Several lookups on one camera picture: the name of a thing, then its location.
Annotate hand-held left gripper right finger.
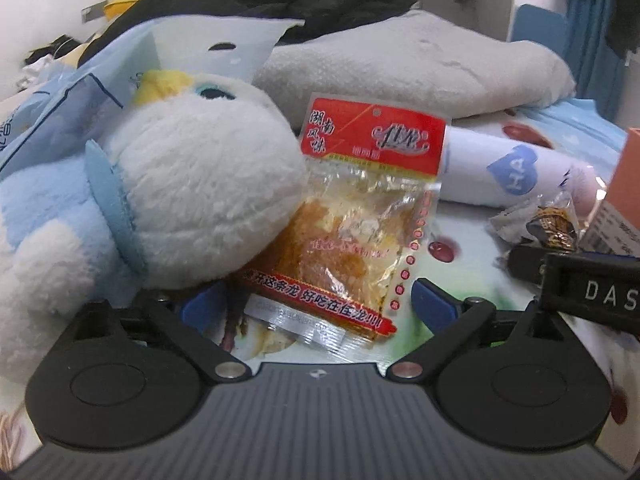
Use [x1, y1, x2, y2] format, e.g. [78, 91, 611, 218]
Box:
[386, 278, 581, 385]

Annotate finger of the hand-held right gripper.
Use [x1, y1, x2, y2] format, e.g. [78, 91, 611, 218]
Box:
[507, 246, 549, 286]

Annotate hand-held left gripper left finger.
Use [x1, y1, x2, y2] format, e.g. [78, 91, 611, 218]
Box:
[67, 280, 253, 384]

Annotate small candy box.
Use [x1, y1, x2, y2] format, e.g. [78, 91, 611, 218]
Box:
[489, 192, 584, 252]

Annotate red topped clear snack packet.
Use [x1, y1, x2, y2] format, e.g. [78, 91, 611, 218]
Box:
[240, 92, 449, 364]

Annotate pink cardboard box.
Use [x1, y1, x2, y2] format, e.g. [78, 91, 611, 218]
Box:
[582, 127, 640, 261]

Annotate fruit printed bed sheet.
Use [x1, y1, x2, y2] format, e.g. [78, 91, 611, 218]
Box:
[0, 105, 640, 461]

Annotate white tissue roll blue heart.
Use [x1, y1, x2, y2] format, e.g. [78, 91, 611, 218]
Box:
[439, 127, 597, 211]

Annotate blue white plush penguin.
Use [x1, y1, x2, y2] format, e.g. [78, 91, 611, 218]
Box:
[0, 70, 309, 382]

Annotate blue curtain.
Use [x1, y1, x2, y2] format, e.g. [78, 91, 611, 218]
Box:
[565, 0, 619, 122]

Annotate blue chair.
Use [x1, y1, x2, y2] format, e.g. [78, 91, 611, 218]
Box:
[512, 4, 569, 61]

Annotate grey blanket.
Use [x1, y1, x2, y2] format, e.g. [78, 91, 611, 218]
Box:
[252, 10, 577, 122]

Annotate light blue plastic bag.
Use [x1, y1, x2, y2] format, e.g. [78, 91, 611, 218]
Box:
[0, 15, 306, 171]

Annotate dark hanging clothes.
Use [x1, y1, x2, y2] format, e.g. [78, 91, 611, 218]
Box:
[602, 0, 640, 61]

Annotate pile of clothes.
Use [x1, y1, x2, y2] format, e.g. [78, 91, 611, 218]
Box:
[20, 35, 83, 86]

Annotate black jacket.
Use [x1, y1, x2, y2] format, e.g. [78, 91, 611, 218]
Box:
[77, 0, 419, 66]

